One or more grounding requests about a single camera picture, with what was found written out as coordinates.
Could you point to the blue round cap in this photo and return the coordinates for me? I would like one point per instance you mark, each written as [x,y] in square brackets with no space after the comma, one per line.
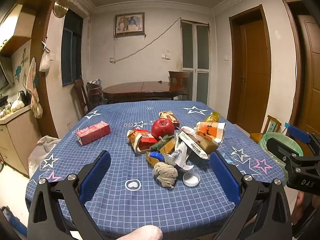
[156,155]

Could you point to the beige wall cabinet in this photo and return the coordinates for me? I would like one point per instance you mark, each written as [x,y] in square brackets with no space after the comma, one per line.
[20,22]

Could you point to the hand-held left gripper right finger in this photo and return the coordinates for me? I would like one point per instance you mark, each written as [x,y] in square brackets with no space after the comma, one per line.
[225,177]

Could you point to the person's right hand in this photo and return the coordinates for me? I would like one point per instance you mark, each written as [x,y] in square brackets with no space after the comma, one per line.
[298,207]

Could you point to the trash bin with green liner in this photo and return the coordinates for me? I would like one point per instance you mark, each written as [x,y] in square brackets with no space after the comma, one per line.
[275,136]

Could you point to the dark wooden dining chair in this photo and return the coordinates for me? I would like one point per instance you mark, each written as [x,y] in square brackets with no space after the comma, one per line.
[178,76]
[80,92]

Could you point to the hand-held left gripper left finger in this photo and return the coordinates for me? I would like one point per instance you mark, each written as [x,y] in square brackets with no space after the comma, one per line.
[95,175]

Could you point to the yellow cardboard box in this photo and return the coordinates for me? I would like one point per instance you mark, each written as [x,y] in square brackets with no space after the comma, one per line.
[168,146]

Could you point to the red and white cigarette box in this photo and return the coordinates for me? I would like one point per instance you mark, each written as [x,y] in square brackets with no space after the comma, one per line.
[147,140]

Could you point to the white hanging plastic bag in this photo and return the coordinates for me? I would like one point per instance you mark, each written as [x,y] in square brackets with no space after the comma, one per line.
[45,63]

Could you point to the white jar lid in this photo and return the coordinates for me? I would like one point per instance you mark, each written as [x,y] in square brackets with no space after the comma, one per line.
[191,179]

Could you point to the beige floor cabinet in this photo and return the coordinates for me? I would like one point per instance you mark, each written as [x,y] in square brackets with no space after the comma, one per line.
[17,140]

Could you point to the pink red rectangular box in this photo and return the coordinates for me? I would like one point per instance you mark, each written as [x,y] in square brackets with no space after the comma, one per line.
[93,133]

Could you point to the yellow plastic wrapper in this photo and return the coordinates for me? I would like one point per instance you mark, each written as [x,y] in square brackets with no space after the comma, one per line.
[213,117]

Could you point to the framed wall picture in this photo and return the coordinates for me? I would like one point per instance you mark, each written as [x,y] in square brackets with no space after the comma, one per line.
[128,23]

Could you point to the frosted glass double door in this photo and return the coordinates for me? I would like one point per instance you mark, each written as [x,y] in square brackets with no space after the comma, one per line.
[195,55]

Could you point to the pink hanging cloth bag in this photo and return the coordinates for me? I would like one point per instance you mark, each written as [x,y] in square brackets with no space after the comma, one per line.
[32,80]

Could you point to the crumpled orange white carton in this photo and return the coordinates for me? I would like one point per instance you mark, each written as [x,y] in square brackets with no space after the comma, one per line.
[132,140]

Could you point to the blue star-print tablecloth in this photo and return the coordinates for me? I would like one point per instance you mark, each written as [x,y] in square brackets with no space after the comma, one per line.
[140,205]

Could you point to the blue plastic object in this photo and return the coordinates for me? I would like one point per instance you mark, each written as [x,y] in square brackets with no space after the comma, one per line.
[15,223]

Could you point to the red apple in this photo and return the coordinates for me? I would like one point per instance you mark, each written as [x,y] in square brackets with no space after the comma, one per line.
[162,128]

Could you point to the dark window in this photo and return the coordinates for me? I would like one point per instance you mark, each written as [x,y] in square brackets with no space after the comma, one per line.
[71,55]

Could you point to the dark wooden dining table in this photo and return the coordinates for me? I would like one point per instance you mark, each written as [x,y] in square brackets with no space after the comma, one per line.
[142,87]

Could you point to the small red white box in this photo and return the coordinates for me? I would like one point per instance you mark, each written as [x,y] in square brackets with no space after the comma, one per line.
[171,117]

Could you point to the beige knotted rag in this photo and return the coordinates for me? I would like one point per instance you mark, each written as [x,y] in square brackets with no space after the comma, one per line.
[165,172]

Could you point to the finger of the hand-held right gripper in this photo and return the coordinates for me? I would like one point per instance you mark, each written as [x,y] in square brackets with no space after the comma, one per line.
[297,133]
[280,150]

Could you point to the white barcode packet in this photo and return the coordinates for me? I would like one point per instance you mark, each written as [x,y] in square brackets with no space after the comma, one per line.
[195,147]

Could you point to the crumpled white foil packet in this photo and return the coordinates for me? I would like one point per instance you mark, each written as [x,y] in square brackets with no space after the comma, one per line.
[178,155]

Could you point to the double white wall switch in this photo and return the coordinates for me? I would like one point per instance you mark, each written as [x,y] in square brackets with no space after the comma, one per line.
[165,55]

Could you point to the small wooden child chair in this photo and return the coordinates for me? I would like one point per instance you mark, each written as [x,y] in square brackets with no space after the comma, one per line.
[271,126]

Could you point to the brown panelled wooden door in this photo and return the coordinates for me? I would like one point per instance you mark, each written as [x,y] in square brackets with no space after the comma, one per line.
[310,67]

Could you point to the gold round wall clock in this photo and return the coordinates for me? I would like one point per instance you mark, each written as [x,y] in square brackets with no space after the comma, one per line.
[60,7]

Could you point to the white bag of garlic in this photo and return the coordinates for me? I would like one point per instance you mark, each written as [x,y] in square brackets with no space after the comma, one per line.
[17,105]

